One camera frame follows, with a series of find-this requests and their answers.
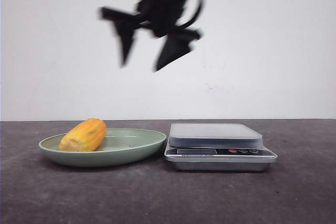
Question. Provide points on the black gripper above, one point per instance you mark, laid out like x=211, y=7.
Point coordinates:
x=159, y=16

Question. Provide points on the yellow corn cob piece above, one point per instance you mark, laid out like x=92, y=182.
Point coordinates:
x=84, y=137

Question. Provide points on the green shallow plate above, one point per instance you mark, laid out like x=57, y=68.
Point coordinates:
x=120, y=146

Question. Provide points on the silver digital kitchen scale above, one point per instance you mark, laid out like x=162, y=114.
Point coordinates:
x=217, y=147

